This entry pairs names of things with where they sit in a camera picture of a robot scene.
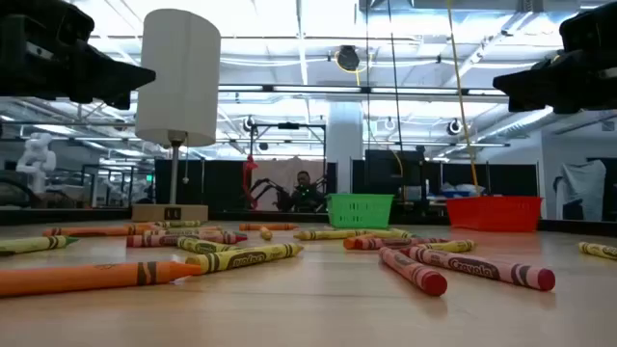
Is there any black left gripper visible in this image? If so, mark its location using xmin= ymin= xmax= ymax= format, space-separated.
xmin=0 ymin=0 xmax=156 ymax=111

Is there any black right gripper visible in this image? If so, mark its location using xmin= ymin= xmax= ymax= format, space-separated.
xmin=492 ymin=2 xmax=617 ymax=115

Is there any orange crayon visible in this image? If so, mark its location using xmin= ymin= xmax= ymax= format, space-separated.
xmin=0 ymin=261 xmax=202 ymax=298
xmin=41 ymin=224 xmax=156 ymax=238
xmin=342 ymin=235 xmax=375 ymax=251
xmin=238 ymin=222 xmax=300 ymax=232

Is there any yellow-green crayon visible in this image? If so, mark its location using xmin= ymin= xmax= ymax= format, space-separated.
xmin=383 ymin=227 xmax=421 ymax=239
xmin=0 ymin=234 xmax=79 ymax=257
xmin=153 ymin=220 xmax=204 ymax=229
xmin=175 ymin=236 xmax=241 ymax=255

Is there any white shade wooden base lamp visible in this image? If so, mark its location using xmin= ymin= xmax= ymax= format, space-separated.
xmin=131 ymin=8 xmax=222 ymax=223

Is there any black partition panel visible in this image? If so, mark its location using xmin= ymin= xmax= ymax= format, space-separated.
xmin=153 ymin=158 xmax=245 ymax=213
xmin=426 ymin=162 xmax=540 ymax=198

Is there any grey cloth cover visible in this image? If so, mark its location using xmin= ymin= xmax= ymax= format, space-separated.
xmin=552 ymin=159 xmax=607 ymax=221

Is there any red plastic basket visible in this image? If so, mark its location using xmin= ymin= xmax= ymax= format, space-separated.
xmin=445 ymin=195 xmax=544 ymax=233

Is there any black monitor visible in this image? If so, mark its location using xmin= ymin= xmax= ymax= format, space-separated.
xmin=364 ymin=148 xmax=426 ymax=197

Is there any green plastic basket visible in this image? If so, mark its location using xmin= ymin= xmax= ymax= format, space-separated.
xmin=326 ymin=193 xmax=395 ymax=229

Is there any seated person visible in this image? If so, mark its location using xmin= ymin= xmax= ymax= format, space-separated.
xmin=288 ymin=171 xmax=327 ymax=213

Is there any yellow cable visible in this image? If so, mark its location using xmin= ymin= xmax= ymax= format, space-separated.
xmin=445 ymin=0 xmax=482 ymax=198

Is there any red cable bundle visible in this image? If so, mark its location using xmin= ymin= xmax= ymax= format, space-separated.
xmin=242 ymin=153 xmax=260 ymax=209

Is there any black camera rig frame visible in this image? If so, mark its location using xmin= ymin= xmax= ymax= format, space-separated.
xmin=248 ymin=121 xmax=329 ymax=194

